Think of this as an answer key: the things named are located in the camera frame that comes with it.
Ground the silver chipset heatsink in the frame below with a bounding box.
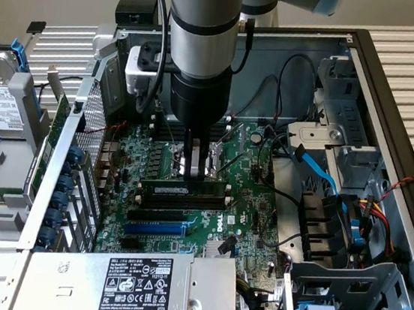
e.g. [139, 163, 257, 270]
[201, 237, 239, 261]

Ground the short black expansion slot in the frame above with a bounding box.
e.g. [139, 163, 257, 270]
[118, 235, 141, 251]

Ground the black gripper cable with plug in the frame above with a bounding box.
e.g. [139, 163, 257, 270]
[228, 14, 258, 77]

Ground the black box device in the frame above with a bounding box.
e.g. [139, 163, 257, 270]
[112, 0, 161, 31]

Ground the blue flat SATA wire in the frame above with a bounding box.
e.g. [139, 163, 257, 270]
[282, 143, 377, 258]

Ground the metal disk bay with caddy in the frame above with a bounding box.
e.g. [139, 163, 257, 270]
[278, 249, 414, 310]

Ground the blue expansion slot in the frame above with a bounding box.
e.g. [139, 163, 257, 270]
[123, 215, 188, 242]

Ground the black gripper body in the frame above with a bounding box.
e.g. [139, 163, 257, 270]
[161, 63, 234, 146]

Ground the blue disk bracket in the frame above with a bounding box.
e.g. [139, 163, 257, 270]
[2, 37, 52, 120]

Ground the silver power supply unit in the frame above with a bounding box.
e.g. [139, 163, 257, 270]
[10, 232, 246, 310]

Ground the grey parts rack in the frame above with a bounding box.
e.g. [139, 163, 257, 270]
[0, 35, 62, 250]

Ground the thin black fan wire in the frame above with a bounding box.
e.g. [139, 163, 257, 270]
[271, 50, 322, 129]

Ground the small black bracket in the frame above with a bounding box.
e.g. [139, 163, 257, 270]
[25, 19, 47, 36]

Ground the long black expansion slot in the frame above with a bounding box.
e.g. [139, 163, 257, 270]
[126, 203, 186, 228]

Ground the green Dell motherboard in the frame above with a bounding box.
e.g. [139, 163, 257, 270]
[86, 99, 312, 287]

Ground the red black twisted wire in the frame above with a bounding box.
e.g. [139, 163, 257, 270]
[378, 167, 414, 207]
[83, 116, 128, 139]

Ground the yellow red black wire bundle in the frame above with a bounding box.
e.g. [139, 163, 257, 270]
[346, 194, 414, 271]

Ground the RAM slot with white latches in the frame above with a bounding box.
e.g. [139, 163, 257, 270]
[134, 174, 235, 209]
[150, 106, 233, 131]
[134, 187, 233, 220]
[148, 116, 233, 141]

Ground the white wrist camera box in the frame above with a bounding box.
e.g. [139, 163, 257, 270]
[121, 39, 176, 100]

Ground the metal socket locking lever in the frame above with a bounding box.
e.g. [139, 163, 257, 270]
[216, 148, 247, 178]

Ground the power supply wire bundle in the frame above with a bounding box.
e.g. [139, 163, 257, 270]
[231, 275, 285, 310]

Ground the black camera cable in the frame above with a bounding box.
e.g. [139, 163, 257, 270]
[130, 0, 174, 118]

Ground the silver rear port stack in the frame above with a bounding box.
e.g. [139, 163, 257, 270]
[93, 140, 125, 192]

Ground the metal disk bay with bracket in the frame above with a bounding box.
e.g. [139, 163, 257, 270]
[281, 48, 397, 192]

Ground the blue card retainer clip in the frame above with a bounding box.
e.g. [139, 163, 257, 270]
[35, 225, 58, 250]
[54, 172, 77, 194]
[51, 191, 73, 213]
[66, 144, 86, 166]
[45, 207, 66, 230]

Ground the silver coin cell battery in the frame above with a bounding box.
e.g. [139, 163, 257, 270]
[249, 129, 265, 146]

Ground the open metal PC case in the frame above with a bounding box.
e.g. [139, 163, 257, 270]
[0, 0, 414, 310]

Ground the black power connector chain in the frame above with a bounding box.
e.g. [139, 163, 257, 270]
[292, 188, 354, 266]

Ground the black looping wire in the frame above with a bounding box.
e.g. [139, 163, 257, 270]
[250, 127, 311, 209]

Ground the metal CPU socket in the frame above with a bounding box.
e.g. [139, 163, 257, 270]
[168, 135, 228, 184]

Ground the green graphics card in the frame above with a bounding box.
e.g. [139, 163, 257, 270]
[30, 63, 77, 198]

